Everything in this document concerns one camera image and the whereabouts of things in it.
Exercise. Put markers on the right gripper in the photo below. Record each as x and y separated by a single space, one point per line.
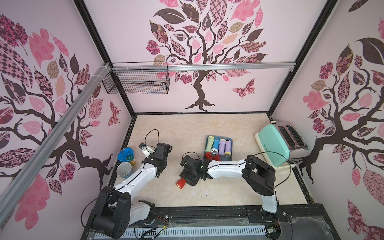
187 173

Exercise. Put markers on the red flashlight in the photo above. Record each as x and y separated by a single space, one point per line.
208 156
181 183
216 158

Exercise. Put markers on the blue flashlight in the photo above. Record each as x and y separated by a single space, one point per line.
215 147

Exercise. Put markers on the pale green flashlight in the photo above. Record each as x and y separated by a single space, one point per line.
209 144

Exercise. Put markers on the purple flashlight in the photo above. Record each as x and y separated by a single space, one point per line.
222 145
228 149

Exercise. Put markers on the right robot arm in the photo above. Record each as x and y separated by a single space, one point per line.
259 175

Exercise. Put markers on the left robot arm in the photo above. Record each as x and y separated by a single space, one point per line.
113 211

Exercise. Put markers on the blue-grey storage tray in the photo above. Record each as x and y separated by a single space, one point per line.
223 158

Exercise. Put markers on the blue-lid printed cup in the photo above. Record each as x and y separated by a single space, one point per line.
127 155

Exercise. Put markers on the mint green toaster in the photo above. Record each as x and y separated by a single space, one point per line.
281 142

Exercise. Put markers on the white slotted cable duct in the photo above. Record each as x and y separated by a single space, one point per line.
193 232

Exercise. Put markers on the black wire basket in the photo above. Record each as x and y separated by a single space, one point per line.
138 78

